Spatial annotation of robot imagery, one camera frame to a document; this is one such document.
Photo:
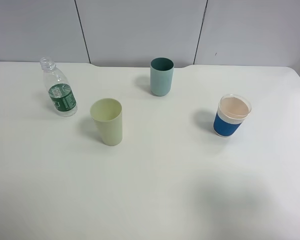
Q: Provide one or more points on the pale yellow-green plastic cup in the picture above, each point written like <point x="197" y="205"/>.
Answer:
<point x="107" y="116"/>

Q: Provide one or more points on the clear bottle with green label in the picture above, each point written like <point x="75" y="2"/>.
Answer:
<point x="58" y="88"/>

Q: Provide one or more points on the blue sleeved paper cup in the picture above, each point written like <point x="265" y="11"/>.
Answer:
<point x="232" y="110"/>

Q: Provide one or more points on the teal plastic cup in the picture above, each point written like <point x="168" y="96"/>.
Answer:
<point x="161" y="75"/>

